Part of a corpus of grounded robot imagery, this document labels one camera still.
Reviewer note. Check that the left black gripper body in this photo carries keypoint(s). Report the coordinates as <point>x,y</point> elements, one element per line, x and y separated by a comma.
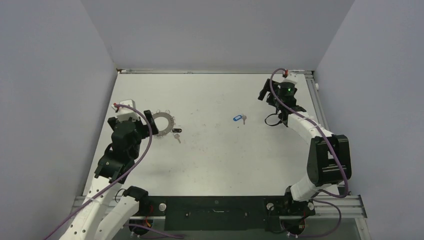
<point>142,131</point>

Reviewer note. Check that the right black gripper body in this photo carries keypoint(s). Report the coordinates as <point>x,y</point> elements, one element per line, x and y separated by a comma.
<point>273,101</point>

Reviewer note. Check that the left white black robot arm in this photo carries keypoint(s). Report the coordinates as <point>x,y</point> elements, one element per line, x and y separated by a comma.
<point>91,221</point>

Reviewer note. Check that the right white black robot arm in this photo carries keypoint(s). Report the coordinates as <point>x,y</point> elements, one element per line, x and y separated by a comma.
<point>328,162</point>

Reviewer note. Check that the key with blue tag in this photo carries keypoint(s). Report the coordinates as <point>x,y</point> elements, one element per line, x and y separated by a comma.
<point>240,117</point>

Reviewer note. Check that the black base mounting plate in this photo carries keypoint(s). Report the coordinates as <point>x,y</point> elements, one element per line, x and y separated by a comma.
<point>223,213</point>

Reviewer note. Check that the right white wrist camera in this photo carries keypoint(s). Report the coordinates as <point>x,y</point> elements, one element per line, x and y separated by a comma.
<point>290,77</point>

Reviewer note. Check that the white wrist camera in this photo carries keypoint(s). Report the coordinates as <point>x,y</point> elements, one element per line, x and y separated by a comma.
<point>124,110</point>
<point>290,77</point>

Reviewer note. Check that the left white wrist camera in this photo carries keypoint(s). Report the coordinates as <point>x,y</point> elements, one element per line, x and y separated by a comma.
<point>124,110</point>

